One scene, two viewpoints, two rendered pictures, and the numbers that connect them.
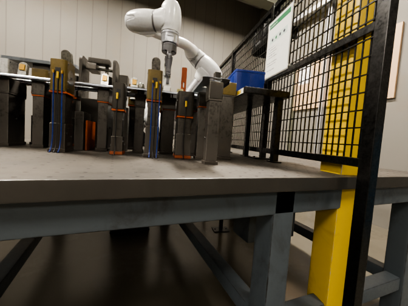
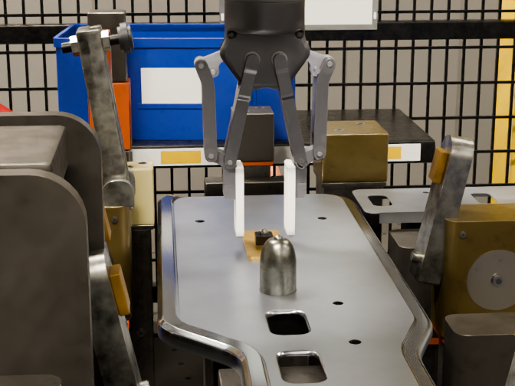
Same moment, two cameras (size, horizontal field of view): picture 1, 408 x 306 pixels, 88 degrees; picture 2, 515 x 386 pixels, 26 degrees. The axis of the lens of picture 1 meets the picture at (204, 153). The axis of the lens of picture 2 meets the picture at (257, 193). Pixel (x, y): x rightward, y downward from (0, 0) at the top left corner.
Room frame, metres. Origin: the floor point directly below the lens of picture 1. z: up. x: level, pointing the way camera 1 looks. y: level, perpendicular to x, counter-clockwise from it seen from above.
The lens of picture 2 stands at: (0.96, 1.25, 1.34)
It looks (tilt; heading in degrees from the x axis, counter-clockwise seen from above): 15 degrees down; 278
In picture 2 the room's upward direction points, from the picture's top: straight up
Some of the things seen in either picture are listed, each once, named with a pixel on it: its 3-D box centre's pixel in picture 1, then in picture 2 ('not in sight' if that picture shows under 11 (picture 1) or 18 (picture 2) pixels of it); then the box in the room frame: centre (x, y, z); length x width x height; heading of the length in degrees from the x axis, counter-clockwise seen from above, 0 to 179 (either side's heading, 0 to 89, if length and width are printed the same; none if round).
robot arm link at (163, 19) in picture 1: (168, 17); not in sight; (1.10, 0.23, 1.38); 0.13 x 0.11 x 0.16; 82
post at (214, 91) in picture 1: (212, 124); not in sight; (0.76, -0.02, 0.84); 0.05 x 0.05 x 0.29; 13
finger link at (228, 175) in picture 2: not in sight; (219, 172); (1.14, 0.22, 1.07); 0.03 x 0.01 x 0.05; 13
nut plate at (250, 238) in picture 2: not in sight; (264, 240); (1.10, 0.21, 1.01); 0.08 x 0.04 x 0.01; 103
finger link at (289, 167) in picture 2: (167, 84); (289, 197); (1.07, 0.21, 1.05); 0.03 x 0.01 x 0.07; 103
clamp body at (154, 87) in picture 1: (153, 115); (492, 382); (0.87, 0.22, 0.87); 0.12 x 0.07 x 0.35; 13
